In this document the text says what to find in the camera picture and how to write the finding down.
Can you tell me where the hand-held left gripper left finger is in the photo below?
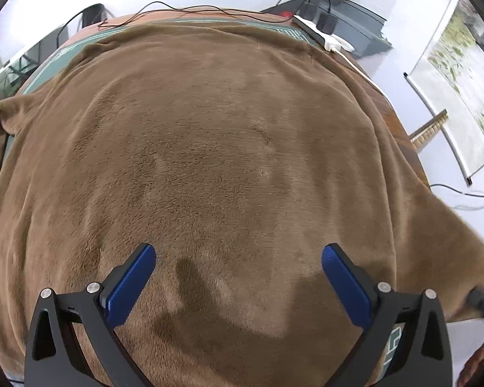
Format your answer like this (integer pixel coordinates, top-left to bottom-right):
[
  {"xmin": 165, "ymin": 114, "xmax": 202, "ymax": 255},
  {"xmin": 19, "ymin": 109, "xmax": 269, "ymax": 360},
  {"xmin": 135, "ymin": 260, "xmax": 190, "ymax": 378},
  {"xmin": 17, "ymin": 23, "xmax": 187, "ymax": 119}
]
[{"xmin": 24, "ymin": 243, "xmax": 158, "ymax": 387}]

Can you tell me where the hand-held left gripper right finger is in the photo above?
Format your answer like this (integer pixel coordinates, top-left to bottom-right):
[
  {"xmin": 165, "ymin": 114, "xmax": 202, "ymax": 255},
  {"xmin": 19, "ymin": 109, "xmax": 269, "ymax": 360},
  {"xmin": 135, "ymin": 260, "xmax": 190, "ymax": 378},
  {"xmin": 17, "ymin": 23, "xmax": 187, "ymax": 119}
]
[{"xmin": 321, "ymin": 243, "xmax": 454, "ymax": 387}]

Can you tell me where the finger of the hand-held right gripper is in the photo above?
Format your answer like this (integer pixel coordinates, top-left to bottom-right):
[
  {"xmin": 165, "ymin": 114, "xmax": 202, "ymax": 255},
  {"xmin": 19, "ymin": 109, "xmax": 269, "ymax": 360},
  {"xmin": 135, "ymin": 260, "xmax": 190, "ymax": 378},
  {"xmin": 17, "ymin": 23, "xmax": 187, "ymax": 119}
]
[{"xmin": 467, "ymin": 285, "xmax": 484, "ymax": 320}]

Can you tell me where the brown fleece cloth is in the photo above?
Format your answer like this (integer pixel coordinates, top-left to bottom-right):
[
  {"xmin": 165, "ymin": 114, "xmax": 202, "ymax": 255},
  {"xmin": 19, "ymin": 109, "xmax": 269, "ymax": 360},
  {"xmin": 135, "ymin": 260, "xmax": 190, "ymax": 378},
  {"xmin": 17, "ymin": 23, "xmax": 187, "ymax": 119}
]
[{"xmin": 0, "ymin": 22, "xmax": 484, "ymax": 387}]

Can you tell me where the person's right hand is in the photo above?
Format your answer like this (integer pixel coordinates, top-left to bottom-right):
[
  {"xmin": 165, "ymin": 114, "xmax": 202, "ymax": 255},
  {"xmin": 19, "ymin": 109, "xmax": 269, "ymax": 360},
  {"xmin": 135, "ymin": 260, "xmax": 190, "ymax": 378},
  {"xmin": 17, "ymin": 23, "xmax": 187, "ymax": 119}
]
[{"xmin": 457, "ymin": 332, "xmax": 484, "ymax": 387}]

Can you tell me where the wooden stick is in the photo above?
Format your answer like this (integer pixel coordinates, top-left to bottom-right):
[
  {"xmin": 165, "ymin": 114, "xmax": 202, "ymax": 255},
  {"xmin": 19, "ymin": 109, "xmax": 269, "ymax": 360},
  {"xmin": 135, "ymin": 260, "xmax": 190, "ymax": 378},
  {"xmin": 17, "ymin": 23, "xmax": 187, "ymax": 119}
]
[{"xmin": 409, "ymin": 108, "xmax": 449, "ymax": 151}]

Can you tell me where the green table mat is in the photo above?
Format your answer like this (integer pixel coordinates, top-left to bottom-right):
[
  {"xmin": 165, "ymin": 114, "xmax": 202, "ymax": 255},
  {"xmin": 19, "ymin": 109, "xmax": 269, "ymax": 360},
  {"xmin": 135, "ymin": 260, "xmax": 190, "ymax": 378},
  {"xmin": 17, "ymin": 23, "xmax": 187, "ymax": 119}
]
[{"xmin": 0, "ymin": 16, "xmax": 406, "ymax": 377}]

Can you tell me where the white power strip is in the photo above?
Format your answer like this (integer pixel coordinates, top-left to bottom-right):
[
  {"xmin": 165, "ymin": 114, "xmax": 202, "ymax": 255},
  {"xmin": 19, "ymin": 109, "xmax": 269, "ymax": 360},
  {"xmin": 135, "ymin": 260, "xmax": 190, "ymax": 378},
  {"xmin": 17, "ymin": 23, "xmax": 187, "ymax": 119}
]
[{"xmin": 292, "ymin": 14, "xmax": 355, "ymax": 53}]

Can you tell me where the grey cabinet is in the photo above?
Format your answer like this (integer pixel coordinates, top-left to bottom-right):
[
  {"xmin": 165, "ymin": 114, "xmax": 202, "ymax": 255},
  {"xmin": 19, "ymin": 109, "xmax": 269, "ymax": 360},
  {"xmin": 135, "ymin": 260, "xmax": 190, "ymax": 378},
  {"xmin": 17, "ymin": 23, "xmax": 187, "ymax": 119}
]
[{"xmin": 262, "ymin": 0, "xmax": 388, "ymax": 58}]

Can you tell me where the black power adapter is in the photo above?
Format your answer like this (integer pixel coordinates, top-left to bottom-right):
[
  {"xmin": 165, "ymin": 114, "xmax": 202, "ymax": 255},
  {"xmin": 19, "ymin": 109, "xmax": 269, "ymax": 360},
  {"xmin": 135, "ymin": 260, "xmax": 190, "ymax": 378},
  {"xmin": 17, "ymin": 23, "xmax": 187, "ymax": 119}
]
[
  {"xmin": 318, "ymin": 12, "xmax": 338, "ymax": 33},
  {"xmin": 298, "ymin": 3, "xmax": 318, "ymax": 23}
]

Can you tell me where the black metal armchair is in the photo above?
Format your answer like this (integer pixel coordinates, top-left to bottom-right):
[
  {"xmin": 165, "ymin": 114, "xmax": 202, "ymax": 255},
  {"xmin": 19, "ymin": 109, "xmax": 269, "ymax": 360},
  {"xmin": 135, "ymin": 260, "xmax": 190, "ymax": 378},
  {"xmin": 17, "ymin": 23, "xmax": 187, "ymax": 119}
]
[{"xmin": 82, "ymin": 4, "xmax": 106, "ymax": 25}]

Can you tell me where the black wall cable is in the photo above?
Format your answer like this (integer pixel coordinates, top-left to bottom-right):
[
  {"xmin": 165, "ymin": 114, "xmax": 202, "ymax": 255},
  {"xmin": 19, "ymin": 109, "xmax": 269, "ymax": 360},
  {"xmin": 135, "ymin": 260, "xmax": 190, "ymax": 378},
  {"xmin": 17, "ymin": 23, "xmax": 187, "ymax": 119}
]
[{"xmin": 429, "ymin": 184, "xmax": 484, "ymax": 211}]

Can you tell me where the white cable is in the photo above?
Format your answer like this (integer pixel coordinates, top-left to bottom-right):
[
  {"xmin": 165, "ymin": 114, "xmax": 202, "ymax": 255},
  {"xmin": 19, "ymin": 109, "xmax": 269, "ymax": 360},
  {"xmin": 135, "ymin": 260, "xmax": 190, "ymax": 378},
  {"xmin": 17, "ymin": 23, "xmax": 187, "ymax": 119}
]
[{"xmin": 335, "ymin": 46, "xmax": 396, "ymax": 109}]

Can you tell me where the wall scroll painting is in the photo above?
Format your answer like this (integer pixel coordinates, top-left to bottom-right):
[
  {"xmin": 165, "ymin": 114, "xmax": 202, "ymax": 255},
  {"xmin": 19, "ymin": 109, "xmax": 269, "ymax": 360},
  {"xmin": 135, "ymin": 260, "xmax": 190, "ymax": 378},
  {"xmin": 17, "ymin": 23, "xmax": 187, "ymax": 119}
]
[{"xmin": 403, "ymin": 0, "xmax": 484, "ymax": 187}]

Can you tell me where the black table cable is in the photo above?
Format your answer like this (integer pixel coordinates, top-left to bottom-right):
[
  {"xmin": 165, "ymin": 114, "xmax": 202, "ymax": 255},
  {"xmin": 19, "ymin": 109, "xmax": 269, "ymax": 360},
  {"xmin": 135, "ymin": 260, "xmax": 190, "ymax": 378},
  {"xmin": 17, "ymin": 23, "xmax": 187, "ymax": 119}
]
[{"xmin": 56, "ymin": 2, "xmax": 295, "ymax": 45}]

